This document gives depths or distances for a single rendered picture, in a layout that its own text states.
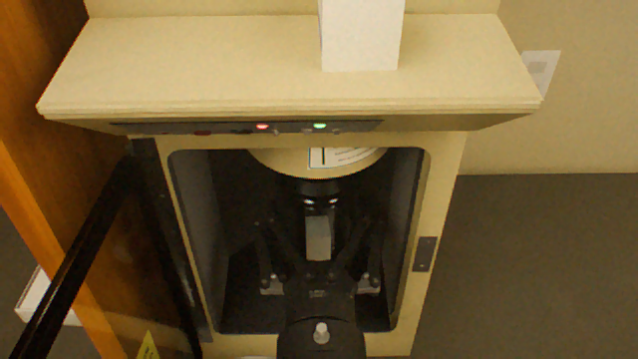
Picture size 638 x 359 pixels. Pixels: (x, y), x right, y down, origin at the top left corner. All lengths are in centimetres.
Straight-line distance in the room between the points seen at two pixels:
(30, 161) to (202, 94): 18
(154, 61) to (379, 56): 15
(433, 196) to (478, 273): 42
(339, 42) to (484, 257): 71
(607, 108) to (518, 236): 32
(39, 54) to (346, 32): 27
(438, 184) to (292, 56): 25
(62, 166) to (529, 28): 77
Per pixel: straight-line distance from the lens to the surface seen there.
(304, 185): 63
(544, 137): 117
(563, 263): 104
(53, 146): 50
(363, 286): 60
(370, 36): 34
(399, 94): 34
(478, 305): 94
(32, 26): 49
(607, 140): 123
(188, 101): 34
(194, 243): 63
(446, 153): 53
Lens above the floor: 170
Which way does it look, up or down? 45 degrees down
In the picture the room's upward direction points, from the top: straight up
